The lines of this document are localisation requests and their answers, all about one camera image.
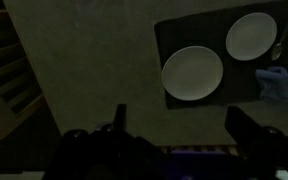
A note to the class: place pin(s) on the blue towel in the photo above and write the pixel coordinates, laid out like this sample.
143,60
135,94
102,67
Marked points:
273,83

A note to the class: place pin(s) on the black placemat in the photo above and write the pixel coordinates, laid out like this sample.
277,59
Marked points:
209,29

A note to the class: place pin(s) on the large white plate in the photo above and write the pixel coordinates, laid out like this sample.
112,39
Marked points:
192,73

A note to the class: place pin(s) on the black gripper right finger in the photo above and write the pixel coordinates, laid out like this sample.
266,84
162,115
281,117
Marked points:
245,131

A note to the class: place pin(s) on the silver spoon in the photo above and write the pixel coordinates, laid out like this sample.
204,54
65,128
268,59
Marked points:
278,47

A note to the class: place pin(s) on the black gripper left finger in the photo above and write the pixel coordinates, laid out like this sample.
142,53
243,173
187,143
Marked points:
119,123

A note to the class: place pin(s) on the left wooden chair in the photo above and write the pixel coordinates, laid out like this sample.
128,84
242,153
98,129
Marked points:
20,93

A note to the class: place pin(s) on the small white plate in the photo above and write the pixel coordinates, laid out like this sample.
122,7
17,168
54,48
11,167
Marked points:
251,36

